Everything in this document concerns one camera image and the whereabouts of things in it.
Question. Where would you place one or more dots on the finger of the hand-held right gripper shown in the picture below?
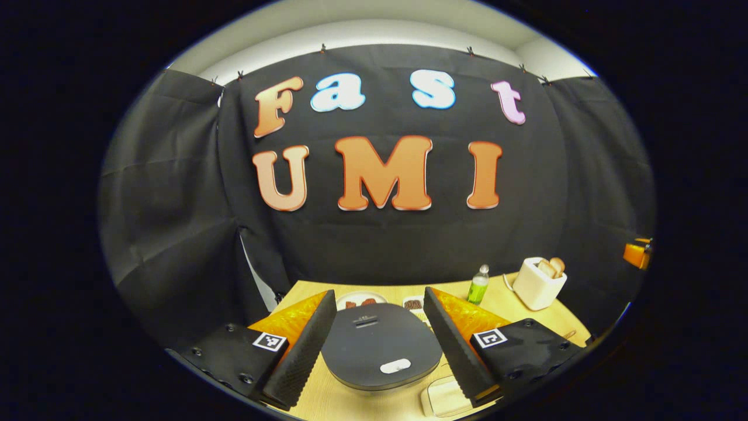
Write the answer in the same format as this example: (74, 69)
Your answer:
(636, 255)

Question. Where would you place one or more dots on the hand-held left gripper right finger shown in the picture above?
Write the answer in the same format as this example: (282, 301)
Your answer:
(453, 351)

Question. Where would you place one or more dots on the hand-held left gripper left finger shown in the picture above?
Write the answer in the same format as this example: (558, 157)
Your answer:
(301, 356)

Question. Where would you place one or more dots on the clear rice container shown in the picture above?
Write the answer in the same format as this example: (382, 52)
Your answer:
(444, 399)

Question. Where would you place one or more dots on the dark grey rice cooker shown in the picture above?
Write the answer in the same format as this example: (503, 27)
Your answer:
(380, 345)

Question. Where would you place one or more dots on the divided white grain dish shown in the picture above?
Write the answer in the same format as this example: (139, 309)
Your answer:
(414, 304)

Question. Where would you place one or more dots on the green drink bottle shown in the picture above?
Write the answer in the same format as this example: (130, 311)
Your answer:
(478, 289)

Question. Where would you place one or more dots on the toast slice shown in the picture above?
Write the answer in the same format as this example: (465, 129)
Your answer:
(558, 266)
(547, 269)

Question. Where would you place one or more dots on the round white plate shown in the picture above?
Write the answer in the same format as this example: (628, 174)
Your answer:
(362, 300)

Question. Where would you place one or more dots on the white toaster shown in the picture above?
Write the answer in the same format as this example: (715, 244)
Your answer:
(537, 289)

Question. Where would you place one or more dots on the black backdrop cloth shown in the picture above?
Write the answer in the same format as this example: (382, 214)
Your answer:
(380, 245)

